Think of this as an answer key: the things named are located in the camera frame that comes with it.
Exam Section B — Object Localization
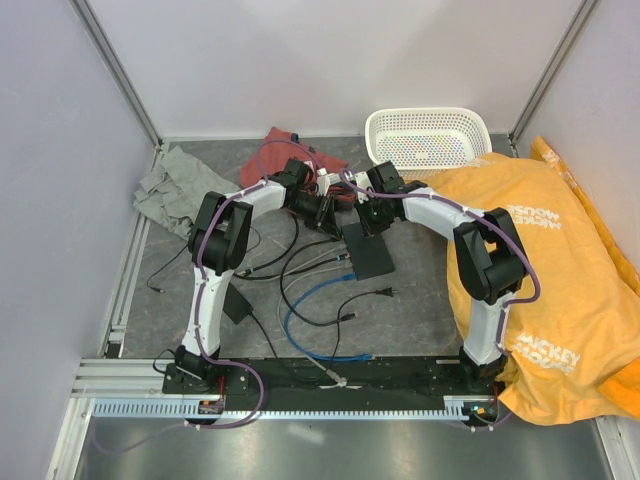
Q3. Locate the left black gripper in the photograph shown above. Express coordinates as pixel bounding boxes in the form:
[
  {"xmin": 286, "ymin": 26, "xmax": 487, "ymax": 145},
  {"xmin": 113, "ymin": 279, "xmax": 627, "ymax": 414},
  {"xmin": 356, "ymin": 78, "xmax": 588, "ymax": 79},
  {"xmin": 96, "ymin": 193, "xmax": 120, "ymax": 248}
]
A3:
[{"xmin": 287, "ymin": 194, "xmax": 342, "ymax": 242}]

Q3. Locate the black network switch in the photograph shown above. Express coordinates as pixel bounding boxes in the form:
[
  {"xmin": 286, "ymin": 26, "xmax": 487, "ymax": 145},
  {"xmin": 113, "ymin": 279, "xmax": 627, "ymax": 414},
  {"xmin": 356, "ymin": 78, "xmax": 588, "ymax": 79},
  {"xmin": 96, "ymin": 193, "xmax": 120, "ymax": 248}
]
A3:
[{"xmin": 342, "ymin": 223, "xmax": 395, "ymax": 281}]

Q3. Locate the black ethernet cable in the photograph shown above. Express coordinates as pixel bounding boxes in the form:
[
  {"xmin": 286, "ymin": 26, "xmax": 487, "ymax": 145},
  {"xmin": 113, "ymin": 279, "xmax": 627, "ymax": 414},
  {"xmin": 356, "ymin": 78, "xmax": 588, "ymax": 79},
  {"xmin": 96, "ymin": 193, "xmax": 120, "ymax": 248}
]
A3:
[{"xmin": 147, "ymin": 214, "xmax": 357, "ymax": 326}]

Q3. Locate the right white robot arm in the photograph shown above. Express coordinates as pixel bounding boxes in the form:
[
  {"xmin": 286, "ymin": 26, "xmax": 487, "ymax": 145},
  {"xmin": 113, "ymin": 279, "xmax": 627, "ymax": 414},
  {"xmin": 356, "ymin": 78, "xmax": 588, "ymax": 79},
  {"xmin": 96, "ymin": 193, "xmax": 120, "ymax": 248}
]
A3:
[{"xmin": 342, "ymin": 162, "xmax": 529, "ymax": 394}]

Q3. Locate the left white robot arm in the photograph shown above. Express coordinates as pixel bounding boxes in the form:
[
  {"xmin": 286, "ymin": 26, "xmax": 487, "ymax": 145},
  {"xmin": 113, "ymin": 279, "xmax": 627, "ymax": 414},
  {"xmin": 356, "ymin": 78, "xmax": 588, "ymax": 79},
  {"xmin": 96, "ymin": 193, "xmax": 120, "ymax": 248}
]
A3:
[{"xmin": 174, "ymin": 158, "xmax": 340, "ymax": 393}]

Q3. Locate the red cloth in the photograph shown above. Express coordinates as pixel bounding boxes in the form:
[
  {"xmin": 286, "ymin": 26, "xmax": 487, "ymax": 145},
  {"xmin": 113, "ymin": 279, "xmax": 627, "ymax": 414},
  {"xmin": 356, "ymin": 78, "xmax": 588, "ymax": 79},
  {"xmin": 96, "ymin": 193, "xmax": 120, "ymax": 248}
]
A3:
[{"xmin": 239, "ymin": 127, "xmax": 347, "ymax": 192}]

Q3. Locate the white plastic basket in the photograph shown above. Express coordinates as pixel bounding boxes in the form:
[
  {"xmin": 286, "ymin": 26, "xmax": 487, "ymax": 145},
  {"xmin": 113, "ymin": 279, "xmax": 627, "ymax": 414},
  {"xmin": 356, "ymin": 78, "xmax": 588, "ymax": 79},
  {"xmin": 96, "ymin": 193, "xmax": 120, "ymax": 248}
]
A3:
[{"xmin": 364, "ymin": 107, "xmax": 493, "ymax": 180}]

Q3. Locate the black power adapter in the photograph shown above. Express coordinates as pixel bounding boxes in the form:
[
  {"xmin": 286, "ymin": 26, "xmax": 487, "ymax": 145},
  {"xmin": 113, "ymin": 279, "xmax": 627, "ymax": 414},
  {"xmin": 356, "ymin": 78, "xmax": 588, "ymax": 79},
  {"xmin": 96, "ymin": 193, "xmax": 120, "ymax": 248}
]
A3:
[{"xmin": 223, "ymin": 284, "xmax": 253, "ymax": 325}]

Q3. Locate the grey cloth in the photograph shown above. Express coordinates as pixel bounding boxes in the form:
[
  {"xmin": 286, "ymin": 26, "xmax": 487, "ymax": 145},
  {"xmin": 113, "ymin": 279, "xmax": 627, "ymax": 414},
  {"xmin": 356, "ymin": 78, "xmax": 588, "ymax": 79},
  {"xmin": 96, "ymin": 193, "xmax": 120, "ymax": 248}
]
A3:
[{"xmin": 133, "ymin": 147, "xmax": 240, "ymax": 240}]

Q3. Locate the orange Mickey Mouse blanket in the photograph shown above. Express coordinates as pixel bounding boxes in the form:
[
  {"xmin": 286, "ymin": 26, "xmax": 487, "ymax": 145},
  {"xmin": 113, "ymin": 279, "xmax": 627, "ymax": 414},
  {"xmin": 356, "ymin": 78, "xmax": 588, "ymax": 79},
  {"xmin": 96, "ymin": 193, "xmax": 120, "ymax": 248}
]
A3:
[{"xmin": 428, "ymin": 138, "xmax": 639, "ymax": 426}]

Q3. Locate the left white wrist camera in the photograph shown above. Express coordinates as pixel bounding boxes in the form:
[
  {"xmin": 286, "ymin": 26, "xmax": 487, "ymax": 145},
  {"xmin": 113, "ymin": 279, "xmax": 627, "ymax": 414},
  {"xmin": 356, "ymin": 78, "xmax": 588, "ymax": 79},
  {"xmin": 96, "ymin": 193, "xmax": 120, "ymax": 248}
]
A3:
[{"xmin": 316, "ymin": 168, "xmax": 341, "ymax": 196}]

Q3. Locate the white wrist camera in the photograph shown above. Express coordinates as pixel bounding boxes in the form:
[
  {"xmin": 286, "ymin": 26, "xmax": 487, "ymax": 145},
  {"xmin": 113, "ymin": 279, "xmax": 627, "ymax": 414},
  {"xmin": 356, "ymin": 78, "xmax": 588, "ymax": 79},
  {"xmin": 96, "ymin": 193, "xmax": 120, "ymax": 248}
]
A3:
[
  {"xmin": 316, "ymin": 168, "xmax": 341, "ymax": 196},
  {"xmin": 345, "ymin": 171, "xmax": 374, "ymax": 204}
]

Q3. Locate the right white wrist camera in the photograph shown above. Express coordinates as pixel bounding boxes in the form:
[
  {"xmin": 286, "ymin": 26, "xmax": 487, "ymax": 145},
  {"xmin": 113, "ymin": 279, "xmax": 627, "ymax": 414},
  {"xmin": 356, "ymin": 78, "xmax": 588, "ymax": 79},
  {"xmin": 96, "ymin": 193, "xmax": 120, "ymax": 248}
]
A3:
[{"xmin": 345, "ymin": 171, "xmax": 374, "ymax": 204}]

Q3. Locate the blue ethernet cable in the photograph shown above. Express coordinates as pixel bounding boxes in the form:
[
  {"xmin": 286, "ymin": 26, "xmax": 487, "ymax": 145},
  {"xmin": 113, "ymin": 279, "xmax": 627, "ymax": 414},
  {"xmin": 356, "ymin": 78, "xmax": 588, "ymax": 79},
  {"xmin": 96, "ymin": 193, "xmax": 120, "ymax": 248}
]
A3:
[{"xmin": 283, "ymin": 273, "xmax": 374, "ymax": 362}]

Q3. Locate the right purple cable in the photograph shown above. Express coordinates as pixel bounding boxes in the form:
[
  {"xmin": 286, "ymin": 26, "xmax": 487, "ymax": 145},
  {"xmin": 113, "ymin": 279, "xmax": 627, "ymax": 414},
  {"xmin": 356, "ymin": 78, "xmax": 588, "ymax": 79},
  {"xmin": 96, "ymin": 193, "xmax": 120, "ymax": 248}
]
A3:
[{"xmin": 339, "ymin": 169, "xmax": 544, "ymax": 432}]

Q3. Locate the grey ethernet cable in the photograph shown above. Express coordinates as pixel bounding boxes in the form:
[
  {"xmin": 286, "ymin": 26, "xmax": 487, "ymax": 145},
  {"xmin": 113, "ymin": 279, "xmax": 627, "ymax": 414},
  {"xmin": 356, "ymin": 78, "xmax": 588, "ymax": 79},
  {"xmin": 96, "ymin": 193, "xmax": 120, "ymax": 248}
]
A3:
[{"xmin": 239, "ymin": 247, "xmax": 347, "ymax": 386}]

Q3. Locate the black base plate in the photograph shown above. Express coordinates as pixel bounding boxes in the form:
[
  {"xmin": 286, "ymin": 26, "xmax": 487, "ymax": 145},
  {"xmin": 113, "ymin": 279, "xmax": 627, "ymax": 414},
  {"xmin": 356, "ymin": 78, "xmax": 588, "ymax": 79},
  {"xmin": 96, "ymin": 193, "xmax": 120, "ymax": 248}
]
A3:
[{"xmin": 162, "ymin": 356, "xmax": 498, "ymax": 410}]

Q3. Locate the white slotted cable duct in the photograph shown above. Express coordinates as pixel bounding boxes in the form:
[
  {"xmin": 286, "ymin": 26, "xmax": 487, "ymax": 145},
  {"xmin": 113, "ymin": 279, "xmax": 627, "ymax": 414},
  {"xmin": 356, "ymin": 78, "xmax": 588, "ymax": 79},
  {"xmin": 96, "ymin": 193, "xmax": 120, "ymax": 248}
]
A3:
[{"xmin": 92, "ymin": 396, "xmax": 492, "ymax": 422}]

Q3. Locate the left aluminium frame post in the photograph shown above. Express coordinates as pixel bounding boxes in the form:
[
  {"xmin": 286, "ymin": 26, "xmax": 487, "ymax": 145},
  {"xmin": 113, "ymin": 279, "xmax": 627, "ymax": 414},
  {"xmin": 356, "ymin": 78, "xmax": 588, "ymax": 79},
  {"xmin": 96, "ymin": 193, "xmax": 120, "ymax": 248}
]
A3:
[{"xmin": 69, "ymin": 0, "xmax": 163, "ymax": 148}]

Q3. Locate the aluminium frame post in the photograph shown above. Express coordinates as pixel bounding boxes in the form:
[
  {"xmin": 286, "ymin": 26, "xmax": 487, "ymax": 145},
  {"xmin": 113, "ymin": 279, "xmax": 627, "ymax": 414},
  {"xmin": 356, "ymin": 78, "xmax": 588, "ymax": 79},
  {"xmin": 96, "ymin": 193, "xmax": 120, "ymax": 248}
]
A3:
[
  {"xmin": 508, "ymin": 0, "xmax": 600, "ymax": 150},
  {"xmin": 69, "ymin": 0, "xmax": 163, "ymax": 148}
]

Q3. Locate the aluminium rail left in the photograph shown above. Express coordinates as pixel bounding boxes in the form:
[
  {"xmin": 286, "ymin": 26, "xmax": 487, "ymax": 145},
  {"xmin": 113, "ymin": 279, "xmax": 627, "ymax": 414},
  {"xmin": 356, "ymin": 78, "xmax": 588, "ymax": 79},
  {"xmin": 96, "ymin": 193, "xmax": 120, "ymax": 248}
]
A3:
[{"xmin": 97, "ymin": 144, "xmax": 169, "ymax": 357}]

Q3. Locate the right aluminium frame post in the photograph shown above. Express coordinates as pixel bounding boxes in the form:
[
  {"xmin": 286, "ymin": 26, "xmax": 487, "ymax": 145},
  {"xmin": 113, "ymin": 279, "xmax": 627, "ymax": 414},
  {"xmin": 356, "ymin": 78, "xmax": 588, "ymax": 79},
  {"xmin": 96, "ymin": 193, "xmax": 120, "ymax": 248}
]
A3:
[{"xmin": 508, "ymin": 0, "xmax": 600, "ymax": 150}]

